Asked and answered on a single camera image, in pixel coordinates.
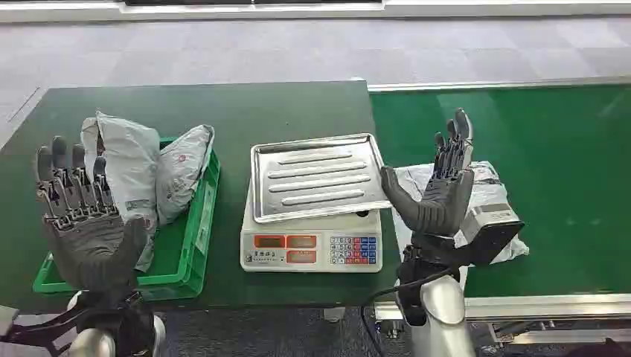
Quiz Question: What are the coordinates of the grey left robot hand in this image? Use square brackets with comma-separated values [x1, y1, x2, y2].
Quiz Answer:
[33, 135, 148, 294]

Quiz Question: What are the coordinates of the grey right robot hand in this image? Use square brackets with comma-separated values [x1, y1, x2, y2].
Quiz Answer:
[379, 108, 475, 237]

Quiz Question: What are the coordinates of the white flat parcel bag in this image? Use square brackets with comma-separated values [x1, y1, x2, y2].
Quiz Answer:
[391, 161, 530, 289]

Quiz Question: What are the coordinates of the large grey parcel bag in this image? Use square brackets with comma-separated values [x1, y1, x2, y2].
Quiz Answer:
[80, 110, 161, 274]

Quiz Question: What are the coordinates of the green plastic crate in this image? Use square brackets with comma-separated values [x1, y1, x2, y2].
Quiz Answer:
[32, 136, 221, 301]

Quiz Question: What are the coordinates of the green conveyor belt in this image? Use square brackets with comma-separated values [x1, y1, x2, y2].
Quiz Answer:
[367, 76, 631, 321]

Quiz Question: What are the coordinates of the small grey parcel bag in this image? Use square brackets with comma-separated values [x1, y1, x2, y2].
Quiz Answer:
[156, 123, 216, 226]

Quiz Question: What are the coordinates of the steel scale tray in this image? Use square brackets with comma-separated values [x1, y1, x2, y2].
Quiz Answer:
[250, 132, 393, 225]

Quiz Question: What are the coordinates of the white electronic scale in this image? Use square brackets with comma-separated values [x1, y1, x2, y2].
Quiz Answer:
[240, 179, 384, 274]

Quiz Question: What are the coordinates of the dark green table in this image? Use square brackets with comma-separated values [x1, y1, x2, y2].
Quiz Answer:
[0, 80, 403, 314]

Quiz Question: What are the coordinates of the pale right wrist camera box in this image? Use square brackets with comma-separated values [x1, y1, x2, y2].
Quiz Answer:
[455, 202, 525, 266]

